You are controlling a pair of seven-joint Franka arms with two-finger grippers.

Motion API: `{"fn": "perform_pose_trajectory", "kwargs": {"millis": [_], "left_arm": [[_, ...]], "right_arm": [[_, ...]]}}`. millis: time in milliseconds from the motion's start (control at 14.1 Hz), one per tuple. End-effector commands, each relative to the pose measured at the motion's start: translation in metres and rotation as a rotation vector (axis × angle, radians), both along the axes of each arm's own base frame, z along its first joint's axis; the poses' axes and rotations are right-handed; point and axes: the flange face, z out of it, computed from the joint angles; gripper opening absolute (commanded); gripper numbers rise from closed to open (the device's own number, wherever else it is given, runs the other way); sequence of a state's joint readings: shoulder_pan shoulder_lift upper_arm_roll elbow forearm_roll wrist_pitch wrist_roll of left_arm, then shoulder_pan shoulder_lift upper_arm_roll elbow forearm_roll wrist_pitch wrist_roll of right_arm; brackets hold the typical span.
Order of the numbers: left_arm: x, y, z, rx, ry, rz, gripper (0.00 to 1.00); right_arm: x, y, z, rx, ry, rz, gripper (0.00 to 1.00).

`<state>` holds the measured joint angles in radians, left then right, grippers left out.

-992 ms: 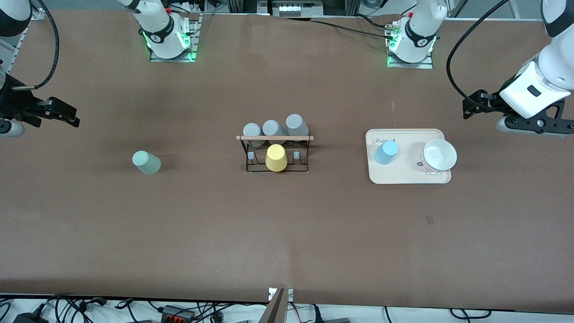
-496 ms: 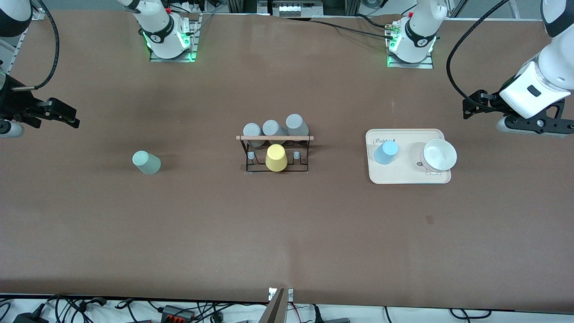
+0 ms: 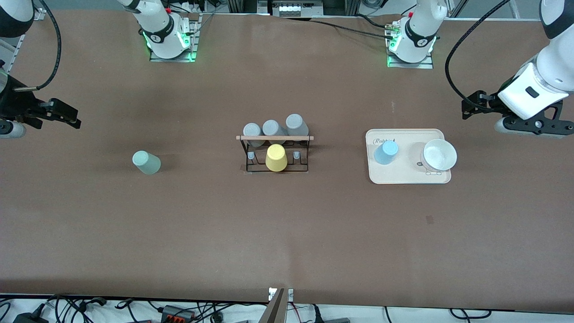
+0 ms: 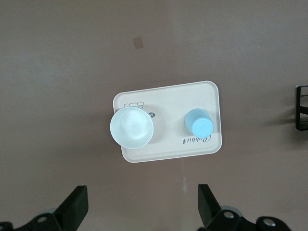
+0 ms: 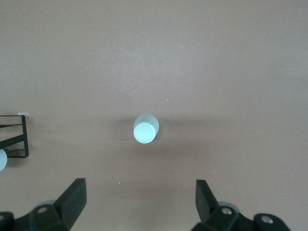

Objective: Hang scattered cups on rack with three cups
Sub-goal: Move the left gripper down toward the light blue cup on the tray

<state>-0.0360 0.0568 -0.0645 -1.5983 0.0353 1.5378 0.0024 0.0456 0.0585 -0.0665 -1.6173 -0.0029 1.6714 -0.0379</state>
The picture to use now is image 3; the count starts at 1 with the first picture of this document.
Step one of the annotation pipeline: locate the pale green plastic cup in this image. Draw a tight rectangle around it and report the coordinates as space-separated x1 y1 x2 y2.
132 150 161 175

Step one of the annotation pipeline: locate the light blue plastic cup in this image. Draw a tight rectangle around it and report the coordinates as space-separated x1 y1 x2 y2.
374 140 399 166

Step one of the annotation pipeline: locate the white bowl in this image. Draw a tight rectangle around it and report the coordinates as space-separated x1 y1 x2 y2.
420 139 458 172

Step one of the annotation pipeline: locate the beige rabbit print tray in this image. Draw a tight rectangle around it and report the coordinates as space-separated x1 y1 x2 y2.
365 129 452 185

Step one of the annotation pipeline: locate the white power strip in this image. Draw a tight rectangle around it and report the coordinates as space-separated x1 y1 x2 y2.
167 1 205 15

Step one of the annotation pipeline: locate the grey plastic cup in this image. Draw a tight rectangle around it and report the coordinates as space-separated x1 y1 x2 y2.
243 123 264 148
262 119 287 145
286 113 310 137

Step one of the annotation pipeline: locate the black power adapter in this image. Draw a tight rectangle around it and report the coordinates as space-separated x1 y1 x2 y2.
13 311 49 323

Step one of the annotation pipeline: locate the yellow plastic cup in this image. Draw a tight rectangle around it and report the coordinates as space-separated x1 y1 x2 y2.
265 144 288 172

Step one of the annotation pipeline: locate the orange black connector block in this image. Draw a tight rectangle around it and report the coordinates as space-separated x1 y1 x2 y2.
161 305 196 323

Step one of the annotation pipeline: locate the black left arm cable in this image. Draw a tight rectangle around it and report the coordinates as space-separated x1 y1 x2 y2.
444 0 513 103

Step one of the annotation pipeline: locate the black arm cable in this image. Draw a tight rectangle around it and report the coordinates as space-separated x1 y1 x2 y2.
13 0 62 92
444 0 513 103

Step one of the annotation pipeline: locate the aluminium table edge rail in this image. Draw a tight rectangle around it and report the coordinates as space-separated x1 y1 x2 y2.
0 34 24 76

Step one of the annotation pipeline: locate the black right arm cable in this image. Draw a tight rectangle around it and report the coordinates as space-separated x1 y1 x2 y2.
13 0 62 92

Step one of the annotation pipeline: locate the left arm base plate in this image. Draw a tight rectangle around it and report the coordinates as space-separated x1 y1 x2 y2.
387 51 435 70

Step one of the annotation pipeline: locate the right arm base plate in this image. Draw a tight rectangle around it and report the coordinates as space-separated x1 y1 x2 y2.
149 13 201 63

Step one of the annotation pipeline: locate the black cable on table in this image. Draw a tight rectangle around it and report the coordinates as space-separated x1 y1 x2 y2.
279 16 396 41

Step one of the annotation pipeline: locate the black wire cup rack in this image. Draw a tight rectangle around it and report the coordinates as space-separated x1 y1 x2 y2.
236 135 314 175

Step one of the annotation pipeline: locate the white mount bracket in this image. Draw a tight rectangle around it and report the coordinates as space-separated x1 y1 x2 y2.
268 287 295 302

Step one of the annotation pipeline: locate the grey camera mount bar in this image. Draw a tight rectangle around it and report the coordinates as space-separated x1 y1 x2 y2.
259 288 286 323

